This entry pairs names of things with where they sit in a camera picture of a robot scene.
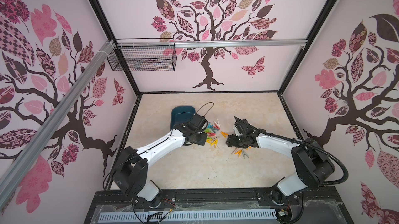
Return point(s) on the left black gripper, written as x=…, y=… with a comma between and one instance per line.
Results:
x=202, y=142

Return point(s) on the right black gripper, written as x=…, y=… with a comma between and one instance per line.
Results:
x=235, y=140

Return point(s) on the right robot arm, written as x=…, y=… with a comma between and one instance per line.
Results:
x=314, y=166

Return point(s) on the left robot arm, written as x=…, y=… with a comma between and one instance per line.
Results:
x=132, y=166

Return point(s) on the dark teal storage box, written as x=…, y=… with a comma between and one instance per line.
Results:
x=181, y=114

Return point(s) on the beige clothespin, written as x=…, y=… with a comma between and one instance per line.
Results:
x=235, y=150

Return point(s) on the grey clothespin lower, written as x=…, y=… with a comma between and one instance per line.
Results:
x=244, y=154

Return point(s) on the orange clothespin lower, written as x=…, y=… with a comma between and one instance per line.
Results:
x=239, y=152

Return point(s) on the yellow clothespin in pile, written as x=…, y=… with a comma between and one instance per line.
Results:
x=212, y=142

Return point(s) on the white clothespin top pile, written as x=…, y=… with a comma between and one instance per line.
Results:
x=217, y=124

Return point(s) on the black wire basket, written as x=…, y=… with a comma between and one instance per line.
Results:
x=144, y=54

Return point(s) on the back aluminium rail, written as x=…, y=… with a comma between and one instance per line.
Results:
x=216, y=44

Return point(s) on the aluminium rail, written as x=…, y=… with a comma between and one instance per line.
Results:
x=216, y=44
x=19, y=168

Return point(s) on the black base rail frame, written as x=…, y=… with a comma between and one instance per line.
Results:
x=320, y=206

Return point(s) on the white slotted cable duct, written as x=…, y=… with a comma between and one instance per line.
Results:
x=185, y=216

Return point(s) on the left aluminium rail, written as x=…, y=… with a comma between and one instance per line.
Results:
x=19, y=168

